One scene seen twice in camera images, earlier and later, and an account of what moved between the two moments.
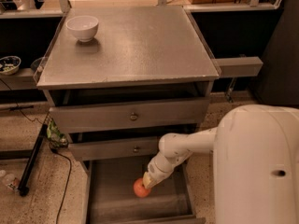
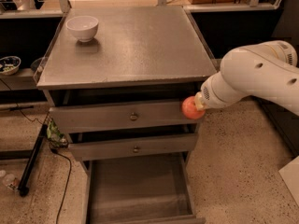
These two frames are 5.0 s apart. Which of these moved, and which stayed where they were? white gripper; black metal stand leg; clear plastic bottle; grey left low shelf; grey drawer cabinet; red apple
Moved: red apple; white gripper
Stayed: grey left low shelf; clear plastic bottle; black metal stand leg; grey drawer cabinet
